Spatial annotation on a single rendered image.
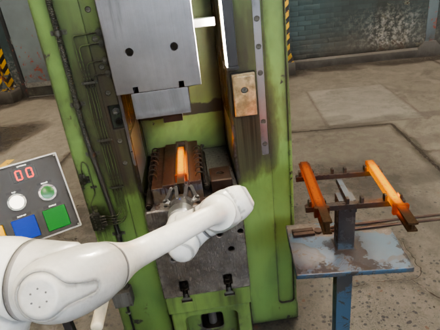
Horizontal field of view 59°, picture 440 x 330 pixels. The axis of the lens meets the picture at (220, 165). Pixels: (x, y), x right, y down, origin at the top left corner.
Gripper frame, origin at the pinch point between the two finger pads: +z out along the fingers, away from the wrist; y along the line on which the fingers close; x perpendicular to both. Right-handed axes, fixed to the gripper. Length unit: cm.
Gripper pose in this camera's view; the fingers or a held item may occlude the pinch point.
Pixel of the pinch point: (181, 183)
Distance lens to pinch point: 147.0
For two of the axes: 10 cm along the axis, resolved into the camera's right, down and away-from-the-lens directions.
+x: -1.1, -8.9, -4.5
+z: -0.9, -4.4, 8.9
